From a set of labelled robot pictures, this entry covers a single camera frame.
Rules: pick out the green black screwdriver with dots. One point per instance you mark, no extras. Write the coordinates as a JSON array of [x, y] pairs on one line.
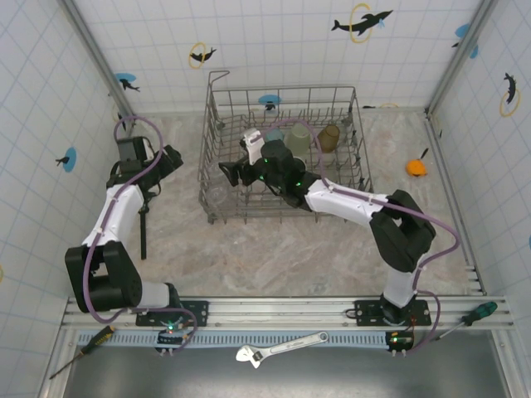
[[477, 313]]

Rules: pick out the seal blue oval sticker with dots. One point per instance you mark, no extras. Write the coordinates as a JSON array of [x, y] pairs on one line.
[[70, 159]]

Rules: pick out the brown translucent plastic cup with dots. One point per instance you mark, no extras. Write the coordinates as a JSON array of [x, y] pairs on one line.
[[329, 139]]

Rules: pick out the silver adjustable wrench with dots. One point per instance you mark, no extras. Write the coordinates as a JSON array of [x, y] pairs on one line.
[[282, 346]]

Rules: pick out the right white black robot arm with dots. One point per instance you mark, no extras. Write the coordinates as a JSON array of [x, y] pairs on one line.
[[402, 232]]

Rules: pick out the shark blue oval sticker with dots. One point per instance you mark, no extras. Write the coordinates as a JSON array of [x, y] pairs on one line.
[[124, 79]]

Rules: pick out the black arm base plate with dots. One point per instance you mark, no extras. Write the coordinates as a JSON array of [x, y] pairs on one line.
[[365, 311], [199, 311]]

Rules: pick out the aluminium mounting rail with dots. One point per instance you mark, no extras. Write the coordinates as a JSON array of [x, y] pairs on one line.
[[282, 311]]

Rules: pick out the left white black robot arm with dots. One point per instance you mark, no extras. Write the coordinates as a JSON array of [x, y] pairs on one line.
[[112, 278]]

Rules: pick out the black digital caliper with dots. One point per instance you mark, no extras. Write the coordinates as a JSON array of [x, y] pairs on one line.
[[143, 236]]

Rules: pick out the aluminium side rail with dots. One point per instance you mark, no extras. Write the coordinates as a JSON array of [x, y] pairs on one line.
[[446, 166]]

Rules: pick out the fish blue oval sticker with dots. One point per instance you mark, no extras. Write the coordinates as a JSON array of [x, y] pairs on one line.
[[269, 99]]

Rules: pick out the black controller board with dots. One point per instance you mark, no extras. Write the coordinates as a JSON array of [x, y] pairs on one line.
[[398, 341], [170, 338]]

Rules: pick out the clear plastic cup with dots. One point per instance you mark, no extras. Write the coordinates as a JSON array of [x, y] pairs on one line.
[[217, 194]]

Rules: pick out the yellow black screwdriver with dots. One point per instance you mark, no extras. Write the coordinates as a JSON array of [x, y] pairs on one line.
[[93, 342]]

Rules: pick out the blue blob wall sticker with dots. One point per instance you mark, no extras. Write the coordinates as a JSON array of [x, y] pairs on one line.
[[462, 30]]

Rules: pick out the pale green plastic cup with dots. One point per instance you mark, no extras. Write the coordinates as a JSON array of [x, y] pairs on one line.
[[298, 137]]

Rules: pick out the light blue plastic cup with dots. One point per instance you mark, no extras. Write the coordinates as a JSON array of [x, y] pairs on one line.
[[274, 134]]

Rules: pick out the aluminium frame post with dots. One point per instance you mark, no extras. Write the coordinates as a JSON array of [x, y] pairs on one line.
[[452, 74], [103, 62]]

